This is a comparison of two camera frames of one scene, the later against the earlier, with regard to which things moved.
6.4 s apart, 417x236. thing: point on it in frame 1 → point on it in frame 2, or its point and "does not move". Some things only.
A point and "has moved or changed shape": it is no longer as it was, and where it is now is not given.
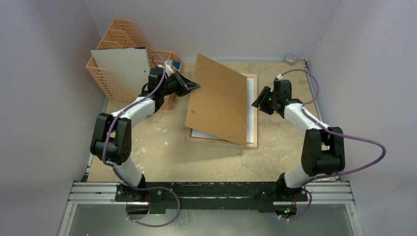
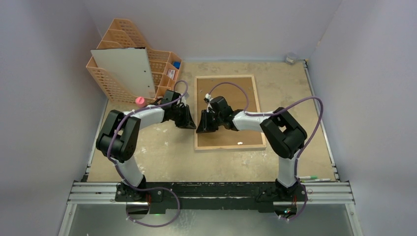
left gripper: x=182 y=81 → x=187 y=122
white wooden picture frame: x=227 y=142 has moved or changed shape
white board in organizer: x=130 y=66 does not move
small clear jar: x=290 y=58 does not move
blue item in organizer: x=176 y=64 does not move
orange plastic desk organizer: x=121 y=34 does not move
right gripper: x=267 y=103 → x=210 y=118
